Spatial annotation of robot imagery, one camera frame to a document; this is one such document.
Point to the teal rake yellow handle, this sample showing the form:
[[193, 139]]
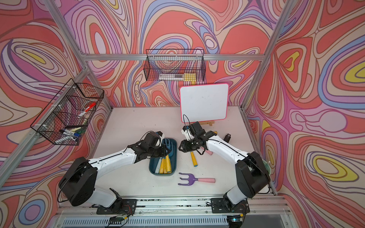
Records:
[[162, 166], [165, 149], [168, 167]]

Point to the pink framed whiteboard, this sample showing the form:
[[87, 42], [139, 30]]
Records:
[[204, 102]]

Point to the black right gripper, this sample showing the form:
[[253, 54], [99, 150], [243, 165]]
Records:
[[186, 148]]

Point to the blue marker pen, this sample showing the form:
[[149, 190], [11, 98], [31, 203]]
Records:
[[69, 133]]

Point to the purple rake pink handle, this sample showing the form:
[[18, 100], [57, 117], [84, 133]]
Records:
[[191, 179]]

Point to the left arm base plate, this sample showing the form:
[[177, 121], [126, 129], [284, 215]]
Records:
[[120, 206]]

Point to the red marker pen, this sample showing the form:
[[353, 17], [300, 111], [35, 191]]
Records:
[[90, 107]]

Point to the green circuit board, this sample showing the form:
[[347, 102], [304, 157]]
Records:
[[118, 220]]

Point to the black wire basket left wall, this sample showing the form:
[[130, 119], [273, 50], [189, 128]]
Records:
[[63, 110]]

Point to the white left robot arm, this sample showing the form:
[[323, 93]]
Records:
[[79, 183]]

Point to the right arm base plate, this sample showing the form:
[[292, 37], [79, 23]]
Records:
[[223, 205]]

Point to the black wire basket wall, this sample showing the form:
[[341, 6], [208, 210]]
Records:
[[171, 64], [63, 110]]

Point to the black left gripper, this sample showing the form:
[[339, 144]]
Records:
[[163, 153]]

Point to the light blue rake white handle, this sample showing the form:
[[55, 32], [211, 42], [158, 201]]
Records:
[[157, 169]]

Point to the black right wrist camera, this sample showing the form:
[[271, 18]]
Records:
[[227, 138]]

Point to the black wire basket back wall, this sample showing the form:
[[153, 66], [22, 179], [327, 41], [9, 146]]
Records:
[[171, 64]]

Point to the yellow eraser in basket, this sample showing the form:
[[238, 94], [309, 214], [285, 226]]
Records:
[[189, 77]]

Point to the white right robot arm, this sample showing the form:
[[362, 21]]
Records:
[[251, 173]]

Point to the dark teal storage box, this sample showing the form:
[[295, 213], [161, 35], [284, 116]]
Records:
[[153, 162]]

